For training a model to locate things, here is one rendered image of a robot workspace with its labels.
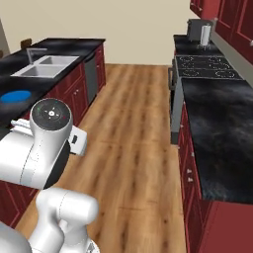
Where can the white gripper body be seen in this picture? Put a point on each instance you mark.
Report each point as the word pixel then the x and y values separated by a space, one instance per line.
pixel 20 124

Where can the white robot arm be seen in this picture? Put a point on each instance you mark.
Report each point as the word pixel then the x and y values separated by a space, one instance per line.
pixel 42 154

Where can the red island cabinet run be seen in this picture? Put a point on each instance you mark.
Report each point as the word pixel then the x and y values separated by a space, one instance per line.
pixel 74 92

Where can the red end cabinet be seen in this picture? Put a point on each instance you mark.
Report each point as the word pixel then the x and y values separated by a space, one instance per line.
pixel 101 67

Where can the red base cabinet run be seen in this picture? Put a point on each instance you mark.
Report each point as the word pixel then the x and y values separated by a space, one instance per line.
pixel 194 204

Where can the blue plate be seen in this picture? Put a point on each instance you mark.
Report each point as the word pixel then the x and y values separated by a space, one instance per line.
pixel 15 96

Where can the steel double sink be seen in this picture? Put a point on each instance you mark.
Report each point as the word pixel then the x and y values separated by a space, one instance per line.
pixel 46 66

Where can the grey tap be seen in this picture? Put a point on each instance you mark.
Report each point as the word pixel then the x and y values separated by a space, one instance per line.
pixel 31 52

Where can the brown chair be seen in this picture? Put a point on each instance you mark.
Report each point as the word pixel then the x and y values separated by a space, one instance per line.
pixel 26 43

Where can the grey dishwasher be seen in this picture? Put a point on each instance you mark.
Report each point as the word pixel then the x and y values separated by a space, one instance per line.
pixel 91 77

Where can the grey oven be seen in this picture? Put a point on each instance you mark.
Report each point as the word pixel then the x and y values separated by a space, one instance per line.
pixel 176 105

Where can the black hob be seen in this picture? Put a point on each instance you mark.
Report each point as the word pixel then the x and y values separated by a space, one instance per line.
pixel 206 67

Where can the grey toaster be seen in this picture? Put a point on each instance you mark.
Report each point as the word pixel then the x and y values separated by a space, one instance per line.
pixel 194 29

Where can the white paper towel roll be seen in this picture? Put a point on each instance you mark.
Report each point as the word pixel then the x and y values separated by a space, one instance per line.
pixel 205 34

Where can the red wall cabinet run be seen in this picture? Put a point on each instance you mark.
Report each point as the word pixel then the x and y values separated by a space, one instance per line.
pixel 235 23

